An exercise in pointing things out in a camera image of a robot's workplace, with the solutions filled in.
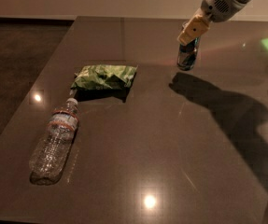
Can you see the clear plastic water bottle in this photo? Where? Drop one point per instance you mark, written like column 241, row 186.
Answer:
column 52, row 149

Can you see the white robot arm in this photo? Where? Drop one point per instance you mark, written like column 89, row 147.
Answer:
column 208, row 12

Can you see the green crumpled chip bag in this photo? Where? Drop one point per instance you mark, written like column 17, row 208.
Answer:
column 104, row 77

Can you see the blue silver Red Bull can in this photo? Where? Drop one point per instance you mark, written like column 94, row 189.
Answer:
column 187, row 55

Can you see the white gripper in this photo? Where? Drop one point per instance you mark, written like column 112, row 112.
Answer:
column 216, row 4

